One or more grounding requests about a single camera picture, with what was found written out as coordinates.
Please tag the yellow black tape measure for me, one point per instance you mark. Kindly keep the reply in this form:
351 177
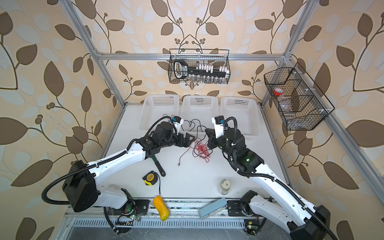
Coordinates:
152 178

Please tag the light blue sharpening block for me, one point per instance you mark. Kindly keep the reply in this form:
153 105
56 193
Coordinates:
212 208

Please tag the red small object in basket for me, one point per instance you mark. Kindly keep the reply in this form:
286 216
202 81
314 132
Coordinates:
278 92

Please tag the middle white plastic basket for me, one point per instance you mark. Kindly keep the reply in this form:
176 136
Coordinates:
199 111

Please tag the black socket set rail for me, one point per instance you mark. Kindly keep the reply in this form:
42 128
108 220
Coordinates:
182 70

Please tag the right white plastic basket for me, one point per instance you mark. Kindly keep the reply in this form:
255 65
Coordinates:
245 111

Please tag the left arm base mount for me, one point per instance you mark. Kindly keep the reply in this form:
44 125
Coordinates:
129 210

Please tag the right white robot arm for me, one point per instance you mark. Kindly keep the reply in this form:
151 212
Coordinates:
294 214

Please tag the side black wire basket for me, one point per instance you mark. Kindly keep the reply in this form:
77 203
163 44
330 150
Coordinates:
303 105

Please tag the back black wire basket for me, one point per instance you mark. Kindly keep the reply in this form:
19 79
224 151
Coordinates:
193 57

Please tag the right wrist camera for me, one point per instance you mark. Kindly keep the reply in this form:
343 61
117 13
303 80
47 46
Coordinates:
218 126

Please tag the left white plastic basket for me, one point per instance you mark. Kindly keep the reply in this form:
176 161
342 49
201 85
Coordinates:
157 106

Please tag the yellow squash toy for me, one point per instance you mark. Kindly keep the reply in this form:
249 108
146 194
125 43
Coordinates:
161 208

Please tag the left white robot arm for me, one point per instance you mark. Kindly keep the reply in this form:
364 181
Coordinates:
83 187

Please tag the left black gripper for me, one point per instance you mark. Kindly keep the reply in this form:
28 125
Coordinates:
181 143

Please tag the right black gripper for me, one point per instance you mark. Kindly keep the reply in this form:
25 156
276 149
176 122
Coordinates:
212 139

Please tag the green black pipe wrench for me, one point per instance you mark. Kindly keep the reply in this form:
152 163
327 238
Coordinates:
158 165

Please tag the white plastic basket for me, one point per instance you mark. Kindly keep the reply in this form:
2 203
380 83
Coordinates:
157 106
199 111
245 111

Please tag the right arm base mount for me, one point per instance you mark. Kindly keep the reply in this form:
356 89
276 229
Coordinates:
241 208

